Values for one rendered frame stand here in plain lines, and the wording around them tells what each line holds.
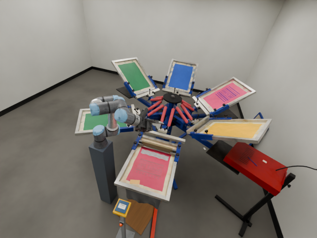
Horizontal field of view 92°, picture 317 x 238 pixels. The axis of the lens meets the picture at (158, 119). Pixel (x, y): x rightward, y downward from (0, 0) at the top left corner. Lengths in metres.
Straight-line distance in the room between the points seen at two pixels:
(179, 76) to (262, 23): 3.08
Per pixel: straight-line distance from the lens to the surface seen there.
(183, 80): 3.36
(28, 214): 3.06
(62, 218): 2.84
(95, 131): 1.66
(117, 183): 1.76
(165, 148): 1.99
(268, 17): 5.71
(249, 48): 5.73
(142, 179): 1.82
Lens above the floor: 2.51
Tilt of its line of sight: 37 degrees down
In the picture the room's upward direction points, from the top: 8 degrees clockwise
